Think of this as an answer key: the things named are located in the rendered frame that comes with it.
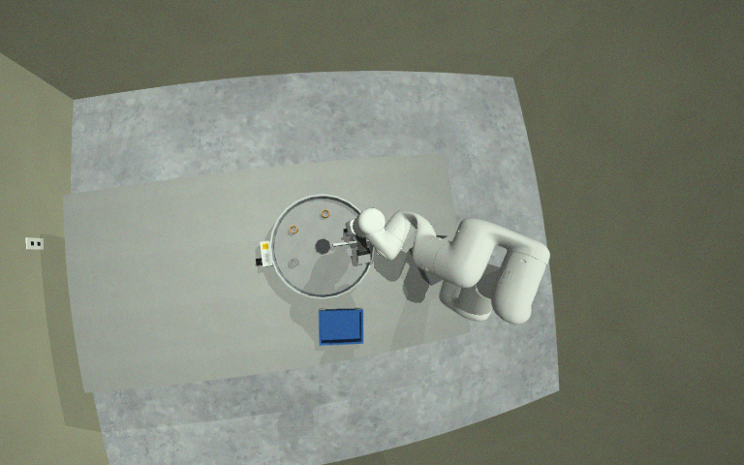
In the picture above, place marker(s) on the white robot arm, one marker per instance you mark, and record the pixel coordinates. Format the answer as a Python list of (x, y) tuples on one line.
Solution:
[(462, 262)]

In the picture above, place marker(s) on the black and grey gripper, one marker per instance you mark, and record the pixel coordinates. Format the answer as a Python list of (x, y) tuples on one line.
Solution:
[(350, 229)]

